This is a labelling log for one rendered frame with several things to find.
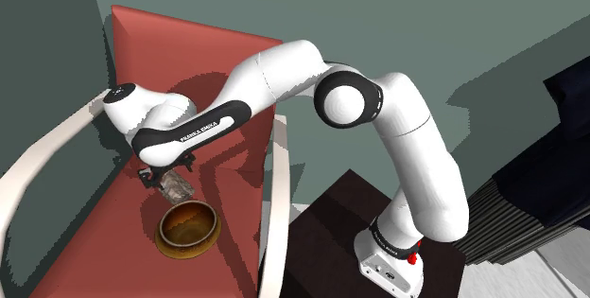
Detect grey stone block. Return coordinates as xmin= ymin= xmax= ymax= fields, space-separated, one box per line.
xmin=158 ymin=170 xmax=196 ymax=205

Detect red chair with white armrests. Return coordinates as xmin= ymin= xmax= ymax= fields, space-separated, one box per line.
xmin=0 ymin=4 xmax=292 ymax=298

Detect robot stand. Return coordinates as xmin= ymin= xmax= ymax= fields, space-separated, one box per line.
xmin=280 ymin=167 xmax=467 ymax=298

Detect dark blue ribbed furniture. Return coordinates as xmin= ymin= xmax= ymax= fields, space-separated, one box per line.
xmin=453 ymin=54 xmax=590 ymax=267

